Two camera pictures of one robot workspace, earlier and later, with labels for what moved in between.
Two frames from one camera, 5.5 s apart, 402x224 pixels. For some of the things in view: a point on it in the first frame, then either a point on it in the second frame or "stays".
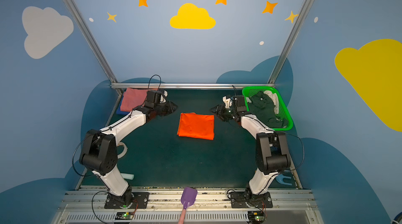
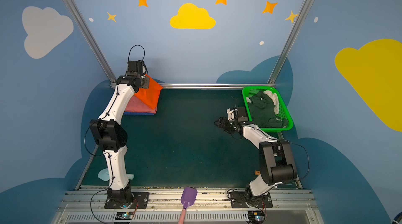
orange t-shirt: [200, 126] → [151, 96]
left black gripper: [166, 107] → [143, 82]
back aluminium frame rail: [192, 85] stays
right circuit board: [255, 216] stays
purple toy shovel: [188, 198] stays
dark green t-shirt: [261, 105] stays
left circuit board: [124, 215] stays
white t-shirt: [275, 99] stays
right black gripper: [222, 112] → [227, 123]
